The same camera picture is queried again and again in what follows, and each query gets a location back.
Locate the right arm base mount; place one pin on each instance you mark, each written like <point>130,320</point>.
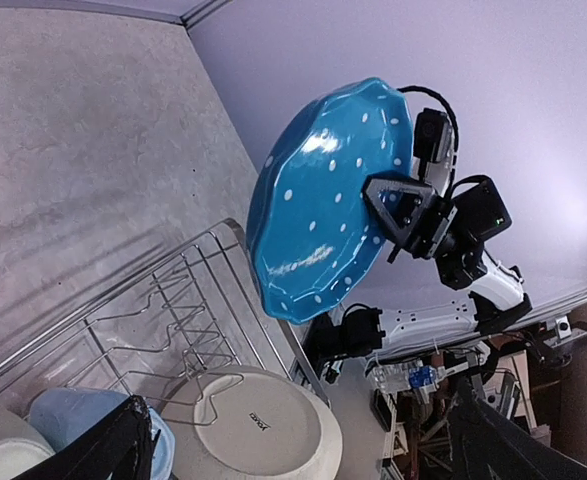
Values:
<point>327,345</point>

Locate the green ceramic mug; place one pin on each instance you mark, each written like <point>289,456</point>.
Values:
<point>21,446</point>

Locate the metal wire dish rack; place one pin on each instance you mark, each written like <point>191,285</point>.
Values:
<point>171,315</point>

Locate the light blue ceramic mug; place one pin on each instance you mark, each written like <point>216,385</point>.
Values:
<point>61,415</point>

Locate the blue polka dot plate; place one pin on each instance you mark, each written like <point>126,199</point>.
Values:
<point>309,235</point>

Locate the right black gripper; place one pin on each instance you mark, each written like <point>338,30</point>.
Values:
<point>410,214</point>

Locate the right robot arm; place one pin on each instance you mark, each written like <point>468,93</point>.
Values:
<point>450,230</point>

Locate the cream white plate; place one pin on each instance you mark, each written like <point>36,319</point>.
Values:
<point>243,422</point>

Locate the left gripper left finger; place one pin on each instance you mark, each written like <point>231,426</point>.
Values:
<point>120,446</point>

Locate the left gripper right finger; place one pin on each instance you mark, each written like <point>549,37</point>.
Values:
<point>486,445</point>

